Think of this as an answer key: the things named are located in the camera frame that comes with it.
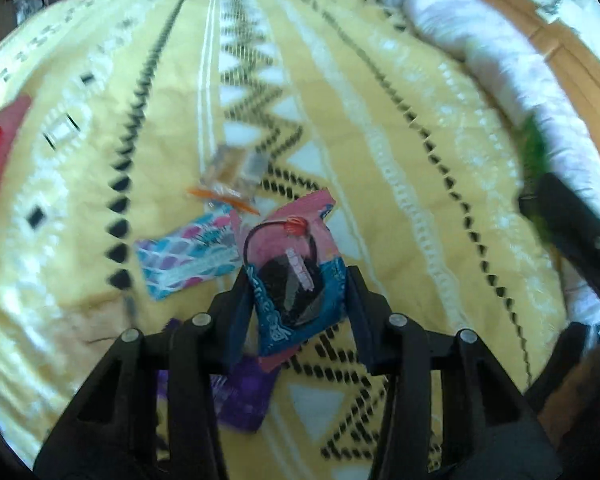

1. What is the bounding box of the orange thin snack stick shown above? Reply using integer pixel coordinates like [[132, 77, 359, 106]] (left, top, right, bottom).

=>
[[187, 185, 261, 216]]

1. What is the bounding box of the pink blue snack packet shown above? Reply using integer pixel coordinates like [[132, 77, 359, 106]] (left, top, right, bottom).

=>
[[230, 189, 343, 373]]

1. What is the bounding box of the flat red box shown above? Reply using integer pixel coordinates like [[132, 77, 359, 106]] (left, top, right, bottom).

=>
[[0, 94, 33, 211]]

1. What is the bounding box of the pastel scale patterned packet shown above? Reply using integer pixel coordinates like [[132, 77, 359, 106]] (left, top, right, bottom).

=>
[[135, 205, 243, 302]]

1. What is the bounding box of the clear wrapped snack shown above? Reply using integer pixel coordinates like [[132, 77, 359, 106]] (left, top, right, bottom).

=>
[[200, 142, 271, 196]]

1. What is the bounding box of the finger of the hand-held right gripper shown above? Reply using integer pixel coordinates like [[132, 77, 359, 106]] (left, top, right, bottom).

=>
[[517, 172, 600, 311]]

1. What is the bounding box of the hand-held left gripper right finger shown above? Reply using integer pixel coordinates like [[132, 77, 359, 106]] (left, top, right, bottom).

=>
[[346, 265, 563, 480]]

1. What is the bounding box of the green snack packet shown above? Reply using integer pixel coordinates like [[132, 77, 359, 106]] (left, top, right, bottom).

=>
[[512, 112, 563, 241]]

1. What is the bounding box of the person's right hand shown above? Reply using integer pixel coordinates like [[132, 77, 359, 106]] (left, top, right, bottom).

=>
[[537, 345, 600, 461]]

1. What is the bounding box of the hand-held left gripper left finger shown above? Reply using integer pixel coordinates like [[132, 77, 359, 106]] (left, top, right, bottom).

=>
[[34, 260, 255, 480]]

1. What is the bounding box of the wooden headboard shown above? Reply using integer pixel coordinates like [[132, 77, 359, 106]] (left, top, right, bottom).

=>
[[457, 0, 600, 171]]

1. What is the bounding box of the purple snack packet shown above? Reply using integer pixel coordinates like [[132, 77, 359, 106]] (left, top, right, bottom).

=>
[[155, 317, 283, 433]]

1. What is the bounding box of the pink white rolled quilt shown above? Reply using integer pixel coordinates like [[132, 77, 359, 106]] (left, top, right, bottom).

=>
[[352, 0, 600, 331]]

